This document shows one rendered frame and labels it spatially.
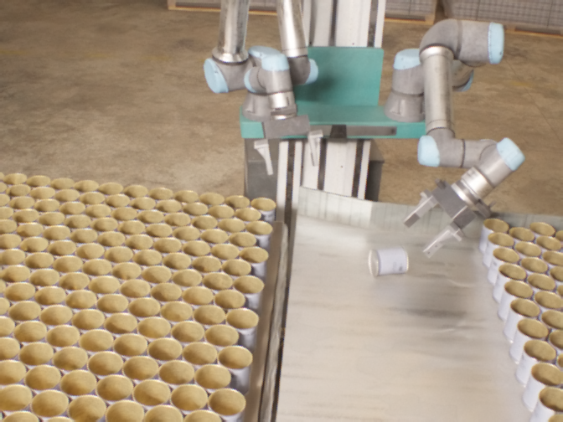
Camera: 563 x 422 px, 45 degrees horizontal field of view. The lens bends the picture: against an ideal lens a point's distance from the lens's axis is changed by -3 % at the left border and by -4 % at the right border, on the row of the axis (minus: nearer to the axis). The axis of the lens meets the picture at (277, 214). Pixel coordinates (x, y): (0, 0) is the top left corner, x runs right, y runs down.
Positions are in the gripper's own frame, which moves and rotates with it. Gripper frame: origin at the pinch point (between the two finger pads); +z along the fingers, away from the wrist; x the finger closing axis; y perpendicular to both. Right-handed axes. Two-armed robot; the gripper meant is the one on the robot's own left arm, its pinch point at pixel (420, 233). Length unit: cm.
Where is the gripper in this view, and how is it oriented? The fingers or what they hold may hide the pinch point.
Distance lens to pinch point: 175.1
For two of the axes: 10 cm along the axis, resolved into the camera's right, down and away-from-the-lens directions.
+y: -6.6, -5.5, -5.1
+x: 2.2, 5.1, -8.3
